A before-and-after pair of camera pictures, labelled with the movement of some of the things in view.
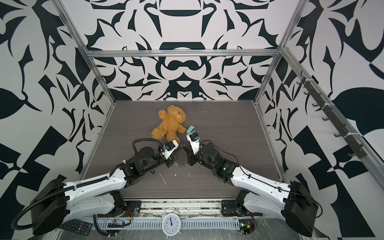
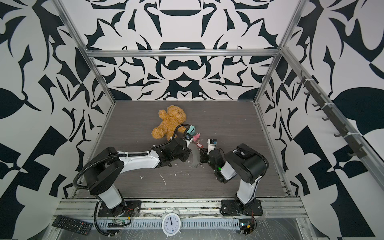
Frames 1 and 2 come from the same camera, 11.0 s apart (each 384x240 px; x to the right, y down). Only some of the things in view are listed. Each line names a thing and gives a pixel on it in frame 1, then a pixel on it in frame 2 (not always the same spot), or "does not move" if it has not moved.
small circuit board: x=119 y=223 does not move
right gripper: x=192 y=160 -> x=203 y=157
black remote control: x=78 y=226 does not move
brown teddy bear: x=171 y=124 does not move
